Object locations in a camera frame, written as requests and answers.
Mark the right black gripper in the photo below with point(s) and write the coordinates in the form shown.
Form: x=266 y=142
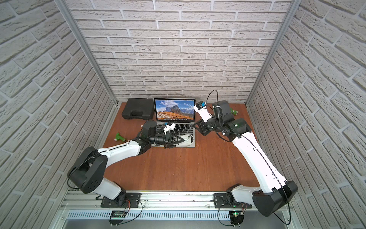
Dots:
x=201 y=125

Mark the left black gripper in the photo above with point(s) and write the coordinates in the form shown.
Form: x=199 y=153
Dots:
x=169 y=140

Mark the grey wireless mouse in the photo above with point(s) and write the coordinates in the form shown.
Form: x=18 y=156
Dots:
x=188 y=140

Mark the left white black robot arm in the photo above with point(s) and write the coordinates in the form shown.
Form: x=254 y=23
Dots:
x=87 y=173

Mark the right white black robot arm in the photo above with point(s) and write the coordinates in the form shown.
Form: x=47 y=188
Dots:
x=274 y=190

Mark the silver open laptop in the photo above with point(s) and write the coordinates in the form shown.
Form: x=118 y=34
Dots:
x=178 y=111

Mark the green toy drill right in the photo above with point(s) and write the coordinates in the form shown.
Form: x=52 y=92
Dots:
x=234 y=112

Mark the green toy drill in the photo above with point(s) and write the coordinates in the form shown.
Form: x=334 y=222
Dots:
x=234 y=112
x=118 y=137

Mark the black plastic tool case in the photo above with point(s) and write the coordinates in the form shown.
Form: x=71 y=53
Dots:
x=138 y=108

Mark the green toy drill left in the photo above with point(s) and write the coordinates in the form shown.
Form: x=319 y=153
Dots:
x=118 y=137

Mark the left controller board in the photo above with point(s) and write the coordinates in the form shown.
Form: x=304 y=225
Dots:
x=117 y=217

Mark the controller board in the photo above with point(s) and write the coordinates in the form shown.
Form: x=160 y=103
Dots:
x=117 y=217
x=236 y=218

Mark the right controller board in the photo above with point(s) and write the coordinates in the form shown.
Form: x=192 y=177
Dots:
x=236 y=218

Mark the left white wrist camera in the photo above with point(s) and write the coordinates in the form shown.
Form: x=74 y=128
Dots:
x=170 y=126

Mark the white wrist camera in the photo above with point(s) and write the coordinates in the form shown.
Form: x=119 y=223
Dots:
x=201 y=109
x=170 y=126

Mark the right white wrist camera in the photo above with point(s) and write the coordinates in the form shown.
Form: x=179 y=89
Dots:
x=201 y=109

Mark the aluminium front rail frame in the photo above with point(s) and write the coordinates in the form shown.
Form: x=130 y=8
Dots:
x=154 y=205

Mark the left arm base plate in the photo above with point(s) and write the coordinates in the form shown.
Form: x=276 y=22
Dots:
x=122 y=201

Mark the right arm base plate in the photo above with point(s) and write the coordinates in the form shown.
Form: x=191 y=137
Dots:
x=225 y=200

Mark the right aluminium corner post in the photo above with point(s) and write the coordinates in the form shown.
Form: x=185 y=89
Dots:
x=293 y=7

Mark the aluminium corner post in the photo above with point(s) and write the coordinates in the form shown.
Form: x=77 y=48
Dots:
x=293 y=7
x=66 y=12

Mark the left aluminium corner post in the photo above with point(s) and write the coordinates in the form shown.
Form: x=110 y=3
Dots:
x=66 y=12

